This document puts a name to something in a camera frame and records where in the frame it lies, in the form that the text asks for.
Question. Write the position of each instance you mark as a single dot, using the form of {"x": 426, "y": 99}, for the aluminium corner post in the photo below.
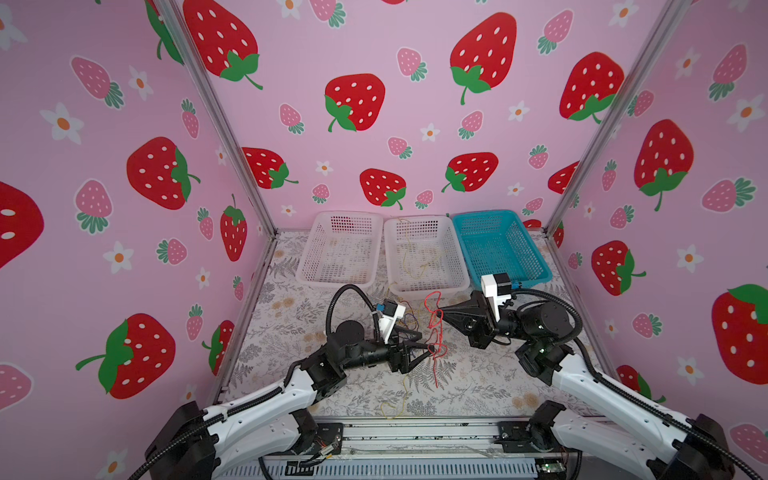
{"x": 216, "y": 45}
{"x": 662, "y": 32}

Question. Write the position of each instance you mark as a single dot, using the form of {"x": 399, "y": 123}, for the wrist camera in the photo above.
{"x": 389, "y": 313}
{"x": 497, "y": 288}

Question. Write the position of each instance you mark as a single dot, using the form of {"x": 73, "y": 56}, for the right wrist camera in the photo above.
{"x": 497, "y": 288}

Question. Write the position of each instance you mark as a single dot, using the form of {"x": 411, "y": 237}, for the teal plastic basket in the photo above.
{"x": 496, "y": 241}

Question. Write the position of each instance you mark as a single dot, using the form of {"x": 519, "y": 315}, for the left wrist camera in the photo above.
{"x": 389, "y": 313}

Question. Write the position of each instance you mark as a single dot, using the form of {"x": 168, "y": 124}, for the right aluminium corner post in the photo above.
{"x": 662, "y": 32}

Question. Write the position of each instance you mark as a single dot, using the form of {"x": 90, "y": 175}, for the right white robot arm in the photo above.
{"x": 650, "y": 440}

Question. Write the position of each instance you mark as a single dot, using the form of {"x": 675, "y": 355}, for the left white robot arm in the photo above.
{"x": 200, "y": 443}

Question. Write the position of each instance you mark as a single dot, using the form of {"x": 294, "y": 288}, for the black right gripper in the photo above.
{"x": 475, "y": 320}

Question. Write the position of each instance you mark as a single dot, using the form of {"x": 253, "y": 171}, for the white plastic basket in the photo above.
{"x": 423, "y": 255}
{"x": 342, "y": 248}

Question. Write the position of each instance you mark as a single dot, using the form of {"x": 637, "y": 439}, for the left aluminium corner post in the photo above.
{"x": 216, "y": 45}

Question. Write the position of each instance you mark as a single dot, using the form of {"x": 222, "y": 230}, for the middle white plastic basket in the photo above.
{"x": 423, "y": 255}

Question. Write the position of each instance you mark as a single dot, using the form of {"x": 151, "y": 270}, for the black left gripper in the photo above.
{"x": 396, "y": 361}

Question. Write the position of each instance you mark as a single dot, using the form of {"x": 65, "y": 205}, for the left white plastic basket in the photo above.
{"x": 342, "y": 248}

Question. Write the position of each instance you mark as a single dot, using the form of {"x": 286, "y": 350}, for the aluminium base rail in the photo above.
{"x": 423, "y": 448}

